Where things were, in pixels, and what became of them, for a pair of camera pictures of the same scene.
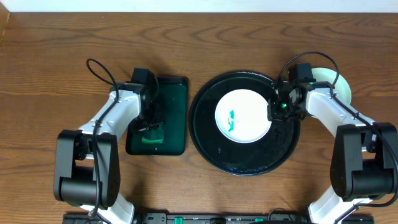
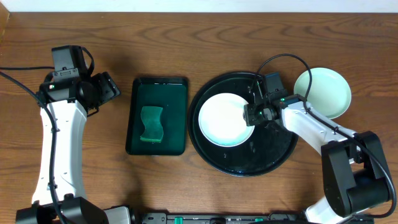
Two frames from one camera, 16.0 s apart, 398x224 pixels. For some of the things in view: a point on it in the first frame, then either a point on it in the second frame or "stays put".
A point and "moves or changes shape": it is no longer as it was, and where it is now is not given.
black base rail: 219,218 stays put
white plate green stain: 242,116 moves or changes shape
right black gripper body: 285,109 → 255,113
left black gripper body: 150,126 → 109,86
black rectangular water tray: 171,139 stays put
